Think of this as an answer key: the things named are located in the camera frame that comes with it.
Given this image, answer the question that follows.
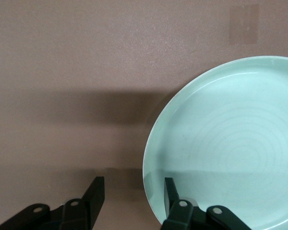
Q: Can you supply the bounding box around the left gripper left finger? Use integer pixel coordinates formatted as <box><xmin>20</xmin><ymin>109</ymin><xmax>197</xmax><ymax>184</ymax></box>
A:
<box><xmin>0</xmin><ymin>176</ymin><xmax>105</xmax><ymax>230</ymax></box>

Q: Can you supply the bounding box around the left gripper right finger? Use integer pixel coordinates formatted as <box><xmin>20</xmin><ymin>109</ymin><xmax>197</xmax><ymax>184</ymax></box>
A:
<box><xmin>162</xmin><ymin>177</ymin><xmax>252</xmax><ymax>230</ymax></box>

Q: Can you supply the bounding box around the light green round plate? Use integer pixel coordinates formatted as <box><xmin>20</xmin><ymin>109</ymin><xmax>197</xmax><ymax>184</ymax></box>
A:
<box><xmin>142</xmin><ymin>55</ymin><xmax>288</xmax><ymax>230</ymax></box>

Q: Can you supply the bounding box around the brown table cover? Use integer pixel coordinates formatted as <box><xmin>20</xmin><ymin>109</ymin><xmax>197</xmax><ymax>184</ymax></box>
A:
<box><xmin>0</xmin><ymin>0</ymin><xmax>288</xmax><ymax>230</ymax></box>

